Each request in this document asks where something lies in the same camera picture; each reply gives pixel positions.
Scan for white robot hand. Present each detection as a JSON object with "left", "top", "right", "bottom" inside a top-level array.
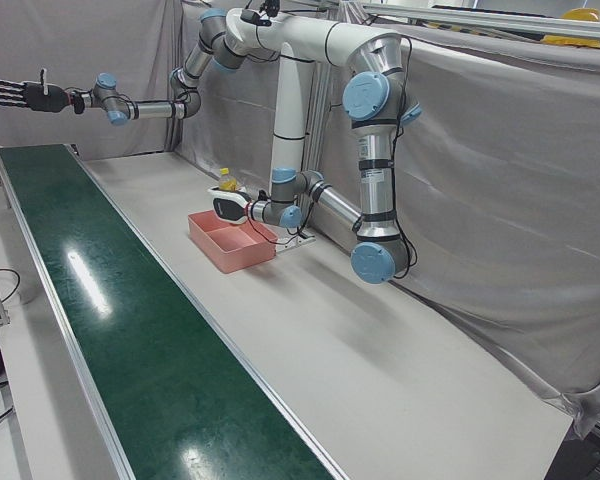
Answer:
[{"left": 207, "top": 184, "right": 255, "bottom": 226}]

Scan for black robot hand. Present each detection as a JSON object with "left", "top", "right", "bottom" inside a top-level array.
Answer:
[{"left": 0, "top": 68, "right": 74, "bottom": 114}]

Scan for yellow-capped orange drink bottle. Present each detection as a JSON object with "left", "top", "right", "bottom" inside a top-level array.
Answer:
[{"left": 217, "top": 167, "right": 239, "bottom": 194}]

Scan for pink plastic basket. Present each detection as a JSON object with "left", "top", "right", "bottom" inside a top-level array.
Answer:
[{"left": 187, "top": 209, "right": 277, "bottom": 275}]

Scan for grey fabric curtain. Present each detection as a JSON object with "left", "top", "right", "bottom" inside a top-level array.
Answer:
[
  {"left": 0, "top": 0, "right": 184, "bottom": 157},
  {"left": 177, "top": 0, "right": 600, "bottom": 441}
]

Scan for white robot torso column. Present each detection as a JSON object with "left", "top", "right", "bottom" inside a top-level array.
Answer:
[{"left": 224, "top": 7, "right": 406, "bottom": 174}]

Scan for aluminium profile column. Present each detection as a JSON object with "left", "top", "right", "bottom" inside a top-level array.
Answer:
[{"left": 299, "top": 62, "right": 334, "bottom": 176}]

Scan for green conveyor belt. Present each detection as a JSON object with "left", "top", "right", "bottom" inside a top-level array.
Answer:
[{"left": 0, "top": 143, "right": 351, "bottom": 480}]

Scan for yellow hard hat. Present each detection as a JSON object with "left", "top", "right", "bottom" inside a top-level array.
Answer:
[
  {"left": 539, "top": 32, "right": 600, "bottom": 50},
  {"left": 560, "top": 6, "right": 600, "bottom": 22}
]

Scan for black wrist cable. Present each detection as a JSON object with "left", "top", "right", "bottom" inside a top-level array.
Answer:
[{"left": 257, "top": 188, "right": 317, "bottom": 247}]

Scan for white base bracket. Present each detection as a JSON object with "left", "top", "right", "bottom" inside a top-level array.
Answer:
[{"left": 274, "top": 232, "right": 316, "bottom": 251}]

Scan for black head camera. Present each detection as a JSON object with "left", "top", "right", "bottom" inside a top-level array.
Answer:
[{"left": 239, "top": 0, "right": 281, "bottom": 27}]

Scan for aluminium frame beam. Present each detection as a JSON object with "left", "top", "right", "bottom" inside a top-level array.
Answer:
[{"left": 339, "top": 0, "right": 600, "bottom": 42}]

